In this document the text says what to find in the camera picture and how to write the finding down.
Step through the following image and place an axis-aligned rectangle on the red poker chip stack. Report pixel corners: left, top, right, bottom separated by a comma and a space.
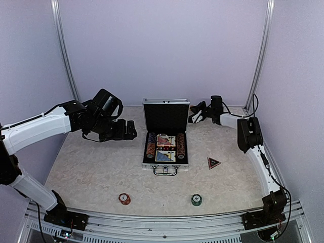
118, 193, 131, 206

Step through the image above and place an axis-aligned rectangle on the black triangular button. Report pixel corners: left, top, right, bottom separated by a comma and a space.
207, 157, 221, 170

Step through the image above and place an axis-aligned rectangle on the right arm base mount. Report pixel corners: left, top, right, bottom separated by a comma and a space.
242, 189, 287, 230

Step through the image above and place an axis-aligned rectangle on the right poker chip row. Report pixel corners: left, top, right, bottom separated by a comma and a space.
176, 133, 185, 159

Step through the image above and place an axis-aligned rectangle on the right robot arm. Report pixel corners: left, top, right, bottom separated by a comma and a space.
188, 94, 291, 225

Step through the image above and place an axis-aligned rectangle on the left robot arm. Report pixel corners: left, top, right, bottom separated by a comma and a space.
1, 99, 137, 225

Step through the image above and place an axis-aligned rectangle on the blue playing card deck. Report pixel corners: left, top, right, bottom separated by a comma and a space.
155, 151, 176, 162

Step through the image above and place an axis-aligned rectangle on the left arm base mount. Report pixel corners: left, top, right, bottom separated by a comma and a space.
44, 190, 89, 231

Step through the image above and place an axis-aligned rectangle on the aluminium poker case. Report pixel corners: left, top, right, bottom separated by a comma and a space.
142, 98, 190, 176

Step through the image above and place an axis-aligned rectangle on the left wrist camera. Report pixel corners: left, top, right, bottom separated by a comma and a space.
83, 89, 124, 120

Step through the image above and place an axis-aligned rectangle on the left poker chip row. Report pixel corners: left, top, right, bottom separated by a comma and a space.
146, 133, 156, 158

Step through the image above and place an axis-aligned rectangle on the right aluminium frame post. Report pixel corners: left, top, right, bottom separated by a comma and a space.
245, 0, 275, 111

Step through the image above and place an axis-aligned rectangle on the aluminium frame post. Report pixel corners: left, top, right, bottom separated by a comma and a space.
245, 0, 275, 111
51, 0, 80, 101

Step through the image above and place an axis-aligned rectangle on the green poker chip stack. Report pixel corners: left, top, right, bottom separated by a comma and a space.
191, 194, 203, 207

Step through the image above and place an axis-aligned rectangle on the front aluminium rail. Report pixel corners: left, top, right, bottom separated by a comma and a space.
17, 201, 312, 242

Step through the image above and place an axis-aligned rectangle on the poker chip row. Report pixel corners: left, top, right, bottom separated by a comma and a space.
146, 133, 156, 158
176, 133, 185, 159

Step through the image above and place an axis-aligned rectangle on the left aluminium frame post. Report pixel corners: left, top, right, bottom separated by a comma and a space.
51, 0, 80, 101

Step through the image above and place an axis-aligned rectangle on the red playing card deck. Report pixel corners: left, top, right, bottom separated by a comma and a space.
156, 134, 176, 148

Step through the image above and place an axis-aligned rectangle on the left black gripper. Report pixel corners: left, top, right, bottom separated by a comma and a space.
90, 114, 137, 142

